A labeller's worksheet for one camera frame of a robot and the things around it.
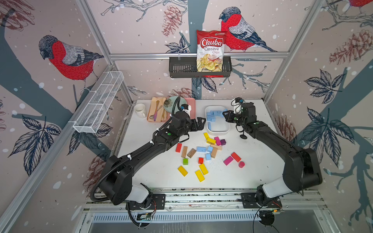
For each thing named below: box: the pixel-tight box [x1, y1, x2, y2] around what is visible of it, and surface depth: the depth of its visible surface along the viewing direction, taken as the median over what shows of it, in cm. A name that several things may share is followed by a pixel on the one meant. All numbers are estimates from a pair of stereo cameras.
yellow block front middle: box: [194, 169, 205, 183], surface depth 84 cm
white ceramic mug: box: [134, 102, 147, 119], surface depth 106 cm
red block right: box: [230, 151, 242, 163], surface depth 90 cm
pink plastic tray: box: [184, 97, 196, 120], surface depth 124 cm
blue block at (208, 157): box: [205, 153, 212, 161], surface depth 90 cm
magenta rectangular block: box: [223, 155, 234, 167], surface depth 90 cm
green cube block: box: [182, 158, 189, 166], surface depth 90 cm
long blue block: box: [196, 146, 207, 152], surface depth 94 cm
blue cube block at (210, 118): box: [206, 112, 216, 122], surface depth 109 cm
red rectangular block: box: [175, 142, 183, 153], surface depth 95 cm
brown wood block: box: [186, 148, 197, 159], surface depth 92 cm
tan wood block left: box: [181, 145, 188, 159], surface depth 93 cm
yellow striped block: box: [206, 137, 217, 145], surface depth 97 cm
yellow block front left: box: [177, 165, 188, 177], surface depth 85 cm
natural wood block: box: [210, 147, 218, 159], surface depth 92 cm
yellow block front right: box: [199, 163, 209, 176], surface depth 87 cm
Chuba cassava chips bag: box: [196, 29, 227, 73], surface depth 87 cm
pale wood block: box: [210, 144, 222, 150], surface depth 96 cm
